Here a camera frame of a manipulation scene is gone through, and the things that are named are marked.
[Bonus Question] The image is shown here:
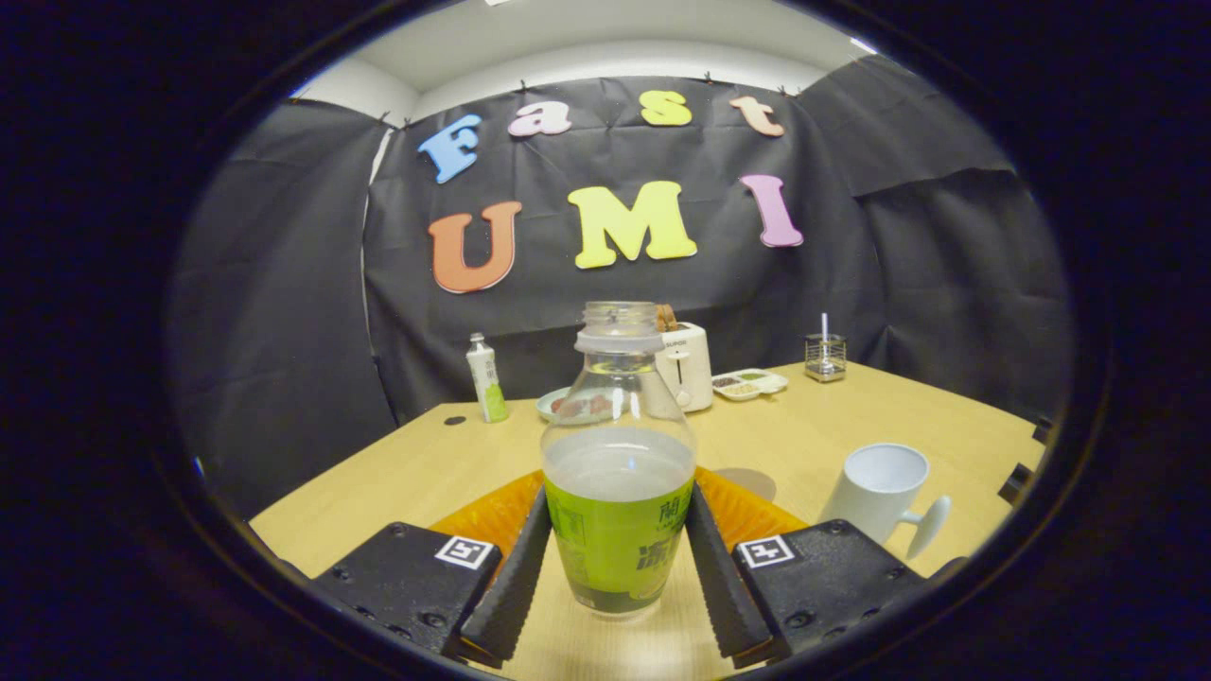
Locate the white divided snack dish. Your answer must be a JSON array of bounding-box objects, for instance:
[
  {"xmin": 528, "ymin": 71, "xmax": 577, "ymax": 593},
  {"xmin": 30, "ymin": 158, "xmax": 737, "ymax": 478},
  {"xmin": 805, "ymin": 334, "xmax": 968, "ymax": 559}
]
[{"xmin": 711, "ymin": 368, "xmax": 789, "ymax": 402}]

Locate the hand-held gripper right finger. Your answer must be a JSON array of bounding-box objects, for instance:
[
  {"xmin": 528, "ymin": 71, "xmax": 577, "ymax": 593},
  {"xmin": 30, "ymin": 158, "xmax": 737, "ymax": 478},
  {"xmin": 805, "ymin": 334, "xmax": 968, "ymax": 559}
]
[{"xmin": 686, "ymin": 466, "xmax": 968, "ymax": 666}]

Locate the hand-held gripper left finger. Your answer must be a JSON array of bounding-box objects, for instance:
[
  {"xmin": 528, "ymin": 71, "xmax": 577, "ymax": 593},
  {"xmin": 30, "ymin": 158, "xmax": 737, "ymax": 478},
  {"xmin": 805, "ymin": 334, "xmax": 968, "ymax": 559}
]
[{"xmin": 312, "ymin": 470, "xmax": 554, "ymax": 668}]

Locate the clear glass tumbler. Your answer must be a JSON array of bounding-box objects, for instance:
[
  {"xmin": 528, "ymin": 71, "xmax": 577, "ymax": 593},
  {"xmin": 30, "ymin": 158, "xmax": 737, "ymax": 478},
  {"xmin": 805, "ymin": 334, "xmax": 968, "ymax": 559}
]
[{"xmin": 805, "ymin": 333, "xmax": 848, "ymax": 383}]

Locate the black backdrop cloth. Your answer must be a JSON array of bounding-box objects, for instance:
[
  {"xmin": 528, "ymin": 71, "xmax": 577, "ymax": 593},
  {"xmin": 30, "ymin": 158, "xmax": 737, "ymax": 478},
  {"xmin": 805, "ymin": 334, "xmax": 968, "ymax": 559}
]
[{"xmin": 166, "ymin": 52, "xmax": 1075, "ymax": 521}]

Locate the white cup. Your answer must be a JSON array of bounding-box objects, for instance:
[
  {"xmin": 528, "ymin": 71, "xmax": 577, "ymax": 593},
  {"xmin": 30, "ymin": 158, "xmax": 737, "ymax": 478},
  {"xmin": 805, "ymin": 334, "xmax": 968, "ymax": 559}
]
[{"xmin": 818, "ymin": 443, "xmax": 952, "ymax": 561}]

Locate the green label juice bottle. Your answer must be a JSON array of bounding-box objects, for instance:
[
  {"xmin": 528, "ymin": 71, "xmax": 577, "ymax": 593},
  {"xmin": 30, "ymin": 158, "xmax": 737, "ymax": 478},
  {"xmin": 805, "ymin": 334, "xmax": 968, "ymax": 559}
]
[{"xmin": 539, "ymin": 301, "xmax": 698, "ymax": 620}]

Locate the cream toaster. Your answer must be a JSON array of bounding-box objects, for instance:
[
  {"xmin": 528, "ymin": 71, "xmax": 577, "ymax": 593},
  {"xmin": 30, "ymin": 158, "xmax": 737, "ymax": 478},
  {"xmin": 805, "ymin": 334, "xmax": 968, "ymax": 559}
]
[{"xmin": 648, "ymin": 322, "xmax": 714, "ymax": 417}]

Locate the pale green plate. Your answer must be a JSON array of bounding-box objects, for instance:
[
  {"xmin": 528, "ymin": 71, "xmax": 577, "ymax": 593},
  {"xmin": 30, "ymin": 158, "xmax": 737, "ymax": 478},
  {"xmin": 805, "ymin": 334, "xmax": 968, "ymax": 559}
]
[{"xmin": 535, "ymin": 386, "xmax": 616, "ymax": 425}]

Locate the small white green bottle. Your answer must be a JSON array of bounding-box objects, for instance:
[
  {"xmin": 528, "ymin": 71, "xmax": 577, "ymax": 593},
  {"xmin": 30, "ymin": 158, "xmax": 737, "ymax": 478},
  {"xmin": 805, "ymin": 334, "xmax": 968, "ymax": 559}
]
[{"xmin": 465, "ymin": 332, "xmax": 510, "ymax": 424}]

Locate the wooden table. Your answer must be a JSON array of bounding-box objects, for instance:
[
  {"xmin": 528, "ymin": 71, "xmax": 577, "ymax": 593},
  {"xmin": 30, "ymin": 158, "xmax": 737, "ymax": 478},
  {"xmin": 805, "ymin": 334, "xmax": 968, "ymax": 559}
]
[{"xmin": 248, "ymin": 359, "xmax": 1051, "ymax": 681}]

